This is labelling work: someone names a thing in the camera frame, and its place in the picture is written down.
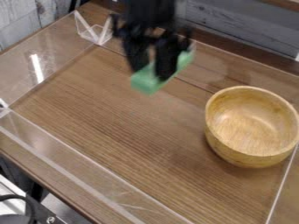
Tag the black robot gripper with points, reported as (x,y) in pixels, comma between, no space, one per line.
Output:
(147,24)

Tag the green rectangular block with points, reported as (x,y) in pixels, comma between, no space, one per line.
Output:
(147,83)

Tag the brown wooden bowl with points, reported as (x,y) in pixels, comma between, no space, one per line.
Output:
(251,126)

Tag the clear acrylic corner bracket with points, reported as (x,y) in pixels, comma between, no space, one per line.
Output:
(97,34)

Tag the clear acrylic tray wall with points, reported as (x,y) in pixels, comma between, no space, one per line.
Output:
(120,154)

